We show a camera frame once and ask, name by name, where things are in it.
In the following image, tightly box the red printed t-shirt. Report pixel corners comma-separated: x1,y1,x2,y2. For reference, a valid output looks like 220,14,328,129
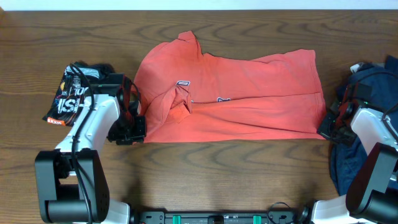
134,31,326,142

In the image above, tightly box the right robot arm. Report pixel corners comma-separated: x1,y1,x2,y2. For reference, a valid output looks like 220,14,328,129
309,83,397,223

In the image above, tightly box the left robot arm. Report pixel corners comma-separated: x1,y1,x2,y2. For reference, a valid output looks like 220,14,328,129
35,73,147,223

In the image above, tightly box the navy blue garment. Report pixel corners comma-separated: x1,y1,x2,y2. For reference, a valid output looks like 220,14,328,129
330,55,397,196

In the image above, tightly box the black folded printed shirt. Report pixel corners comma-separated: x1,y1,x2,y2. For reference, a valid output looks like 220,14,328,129
42,61,114,126

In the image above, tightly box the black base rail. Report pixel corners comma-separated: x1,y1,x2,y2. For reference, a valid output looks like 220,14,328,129
129,202,312,224

